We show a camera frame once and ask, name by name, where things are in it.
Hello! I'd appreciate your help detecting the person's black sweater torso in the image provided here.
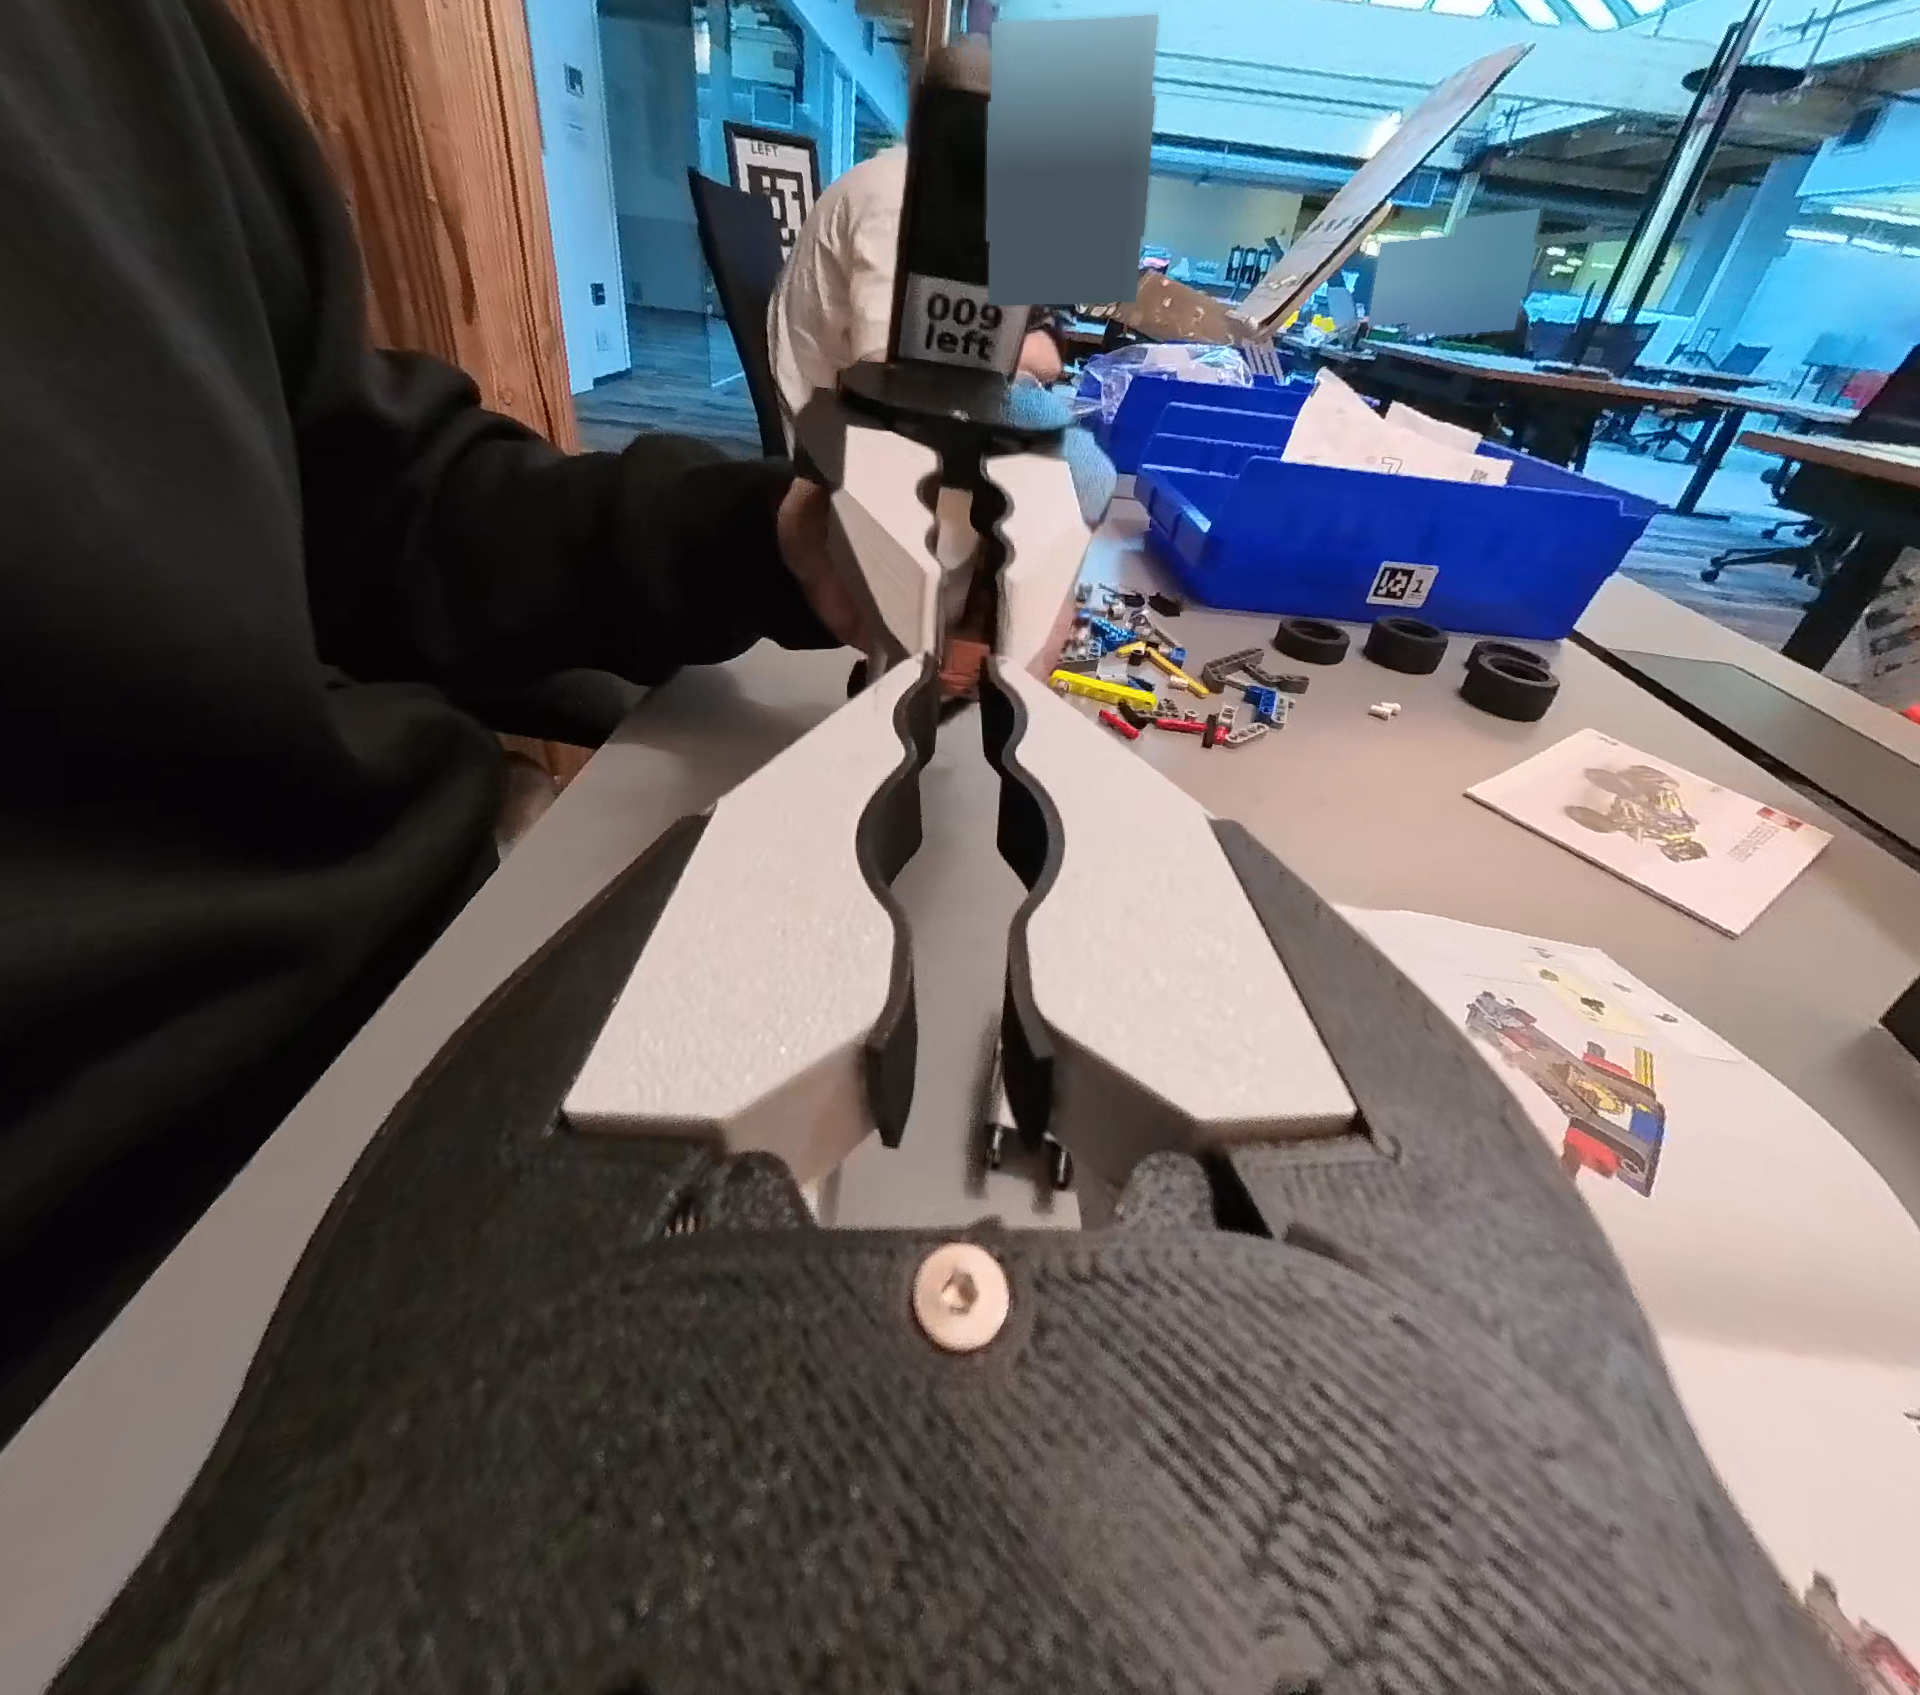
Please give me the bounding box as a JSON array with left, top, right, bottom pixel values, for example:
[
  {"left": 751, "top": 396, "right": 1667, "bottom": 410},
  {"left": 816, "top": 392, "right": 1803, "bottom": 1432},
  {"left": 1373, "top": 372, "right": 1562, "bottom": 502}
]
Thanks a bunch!
[{"left": 0, "top": 0, "right": 632, "bottom": 1442}]

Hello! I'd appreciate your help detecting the black framed marker sign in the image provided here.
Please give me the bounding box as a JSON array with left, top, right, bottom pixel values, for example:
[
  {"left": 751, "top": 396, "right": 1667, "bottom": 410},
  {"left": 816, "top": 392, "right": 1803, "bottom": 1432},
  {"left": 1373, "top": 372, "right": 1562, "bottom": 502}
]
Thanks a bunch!
[{"left": 723, "top": 125, "right": 824, "bottom": 261}]

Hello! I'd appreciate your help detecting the pile of lego pieces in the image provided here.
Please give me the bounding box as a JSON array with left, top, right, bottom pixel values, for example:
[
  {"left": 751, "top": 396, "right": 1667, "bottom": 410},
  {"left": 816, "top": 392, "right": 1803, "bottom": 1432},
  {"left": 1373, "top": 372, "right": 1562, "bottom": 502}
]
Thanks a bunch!
[{"left": 1055, "top": 586, "right": 1309, "bottom": 752}]

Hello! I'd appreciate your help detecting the dark desk cable hatch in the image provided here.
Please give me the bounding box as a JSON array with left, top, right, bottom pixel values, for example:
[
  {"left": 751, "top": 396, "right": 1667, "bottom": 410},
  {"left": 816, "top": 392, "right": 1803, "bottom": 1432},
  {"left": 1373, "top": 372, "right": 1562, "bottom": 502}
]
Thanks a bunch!
[{"left": 1612, "top": 646, "right": 1920, "bottom": 858}]

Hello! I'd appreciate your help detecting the open instruction booklet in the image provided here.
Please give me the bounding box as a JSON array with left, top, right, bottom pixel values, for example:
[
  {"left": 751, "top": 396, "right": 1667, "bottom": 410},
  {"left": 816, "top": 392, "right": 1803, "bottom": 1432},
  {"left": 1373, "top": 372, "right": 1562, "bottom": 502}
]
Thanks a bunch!
[{"left": 1333, "top": 908, "right": 1920, "bottom": 1695}]

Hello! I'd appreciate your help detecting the background office desk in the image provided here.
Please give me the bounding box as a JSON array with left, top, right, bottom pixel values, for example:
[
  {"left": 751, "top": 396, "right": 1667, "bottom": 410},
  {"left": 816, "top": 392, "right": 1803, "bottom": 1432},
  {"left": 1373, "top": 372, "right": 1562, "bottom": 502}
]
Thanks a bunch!
[{"left": 1349, "top": 336, "right": 1865, "bottom": 516}]

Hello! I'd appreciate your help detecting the thin closed instruction booklet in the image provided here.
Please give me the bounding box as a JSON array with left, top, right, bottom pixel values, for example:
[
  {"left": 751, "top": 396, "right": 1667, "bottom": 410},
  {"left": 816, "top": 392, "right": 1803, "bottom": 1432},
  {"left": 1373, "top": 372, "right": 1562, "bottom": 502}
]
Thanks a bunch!
[{"left": 1463, "top": 728, "right": 1836, "bottom": 940}]

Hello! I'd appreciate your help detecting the person's left forearm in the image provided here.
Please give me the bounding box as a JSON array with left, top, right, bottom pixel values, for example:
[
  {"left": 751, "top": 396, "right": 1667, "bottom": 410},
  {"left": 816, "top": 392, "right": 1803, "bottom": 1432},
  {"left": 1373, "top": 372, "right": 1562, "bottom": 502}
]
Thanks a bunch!
[{"left": 360, "top": 346, "right": 842, "bottom": 740}]

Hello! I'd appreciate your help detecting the black floor lamp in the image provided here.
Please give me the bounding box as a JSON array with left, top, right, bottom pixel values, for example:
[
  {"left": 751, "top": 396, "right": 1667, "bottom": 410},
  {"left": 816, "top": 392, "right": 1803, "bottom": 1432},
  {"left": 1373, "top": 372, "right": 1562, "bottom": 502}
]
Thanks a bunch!
[{"left": 1586, "top": 0, "right": 1826, "bottom": 336}]

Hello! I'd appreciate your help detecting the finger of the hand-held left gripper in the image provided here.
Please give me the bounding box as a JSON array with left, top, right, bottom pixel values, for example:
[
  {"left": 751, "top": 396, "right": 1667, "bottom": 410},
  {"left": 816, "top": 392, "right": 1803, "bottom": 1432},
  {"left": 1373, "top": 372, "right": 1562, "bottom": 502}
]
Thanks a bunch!
[
  {"left": 964, "top": 440, "right": 1097, "bottom": 670},
  {"left": 824, "top": 420, "right": 980, "bottom": 680}
]

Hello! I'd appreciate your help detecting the person's left hand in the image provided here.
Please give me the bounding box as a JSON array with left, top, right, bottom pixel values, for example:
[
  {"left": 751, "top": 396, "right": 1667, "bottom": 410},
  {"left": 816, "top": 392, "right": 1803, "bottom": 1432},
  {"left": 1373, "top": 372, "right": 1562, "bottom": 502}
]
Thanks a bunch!
[{"left": 773, "top": 474, "right": 876, "bottom": 658}]

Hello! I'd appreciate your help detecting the white paper bag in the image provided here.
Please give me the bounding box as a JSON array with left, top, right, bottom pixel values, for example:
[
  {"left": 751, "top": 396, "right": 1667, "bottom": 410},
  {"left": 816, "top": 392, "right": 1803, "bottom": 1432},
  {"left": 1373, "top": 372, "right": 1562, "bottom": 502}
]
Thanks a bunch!
[
  {"left": 1379, "top": 402, "right": 1514, "bottom": 486},
  {"left": 1281, "top": 370, "right": 1410, "bottom": 476}
]

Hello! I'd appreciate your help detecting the wooden board stand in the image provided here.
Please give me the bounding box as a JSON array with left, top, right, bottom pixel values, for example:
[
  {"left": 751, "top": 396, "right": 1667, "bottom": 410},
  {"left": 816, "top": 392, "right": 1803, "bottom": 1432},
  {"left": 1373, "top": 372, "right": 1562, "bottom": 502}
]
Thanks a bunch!
[{"left": 1136, "top": 47, "right": 1536, "bottom": 378}]

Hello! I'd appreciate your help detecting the wooden pillar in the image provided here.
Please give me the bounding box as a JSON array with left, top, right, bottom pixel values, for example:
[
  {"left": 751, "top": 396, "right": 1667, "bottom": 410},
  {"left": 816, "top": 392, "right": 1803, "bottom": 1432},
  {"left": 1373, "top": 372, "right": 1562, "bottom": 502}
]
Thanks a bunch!
[{"left": 137, "top": 0, "right": 582, "bottom": 456}]

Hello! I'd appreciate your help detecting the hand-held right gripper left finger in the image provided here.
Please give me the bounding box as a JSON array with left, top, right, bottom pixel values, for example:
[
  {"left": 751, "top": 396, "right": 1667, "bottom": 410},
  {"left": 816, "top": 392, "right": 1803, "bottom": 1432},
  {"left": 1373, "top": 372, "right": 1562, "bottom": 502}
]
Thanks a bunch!
[{"left": 560, "top": 658, "right": 935, "bottom": 1224}]

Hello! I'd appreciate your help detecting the black office chair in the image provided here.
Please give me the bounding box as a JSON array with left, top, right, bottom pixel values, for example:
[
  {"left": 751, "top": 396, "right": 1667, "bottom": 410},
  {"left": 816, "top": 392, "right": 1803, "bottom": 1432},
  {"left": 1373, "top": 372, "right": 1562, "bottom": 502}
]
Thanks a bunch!
[{"left": 685, "top": 169, "right": 791, "bottom": 462}]

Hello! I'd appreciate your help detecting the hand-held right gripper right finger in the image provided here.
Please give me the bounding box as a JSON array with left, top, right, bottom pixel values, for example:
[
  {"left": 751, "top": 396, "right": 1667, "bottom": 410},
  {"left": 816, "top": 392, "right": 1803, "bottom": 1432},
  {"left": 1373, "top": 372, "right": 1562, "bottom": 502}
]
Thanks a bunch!
[{"left": 977, "top": 660, "right": 1361, "bottom": 1200}]

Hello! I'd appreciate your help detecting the clear plastic bag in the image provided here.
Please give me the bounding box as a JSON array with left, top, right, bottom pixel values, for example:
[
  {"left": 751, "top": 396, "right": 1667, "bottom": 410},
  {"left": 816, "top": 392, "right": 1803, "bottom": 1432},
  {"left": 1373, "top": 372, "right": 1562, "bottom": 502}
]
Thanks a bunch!
[{"left": 1080, "top": 342, "right": 1255, "bottom": 396}]

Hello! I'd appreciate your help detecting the blue plastic storage bin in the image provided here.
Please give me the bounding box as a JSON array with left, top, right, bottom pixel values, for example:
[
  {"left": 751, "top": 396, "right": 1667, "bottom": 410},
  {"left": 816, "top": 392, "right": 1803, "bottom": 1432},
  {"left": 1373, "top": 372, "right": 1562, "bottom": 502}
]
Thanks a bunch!
[
  {"left": 1134, "top": 406, "right": 1661, "bottom": 662},
  {"left": 1076, "top": 368, "right": 1325, "bottom": 476}
]

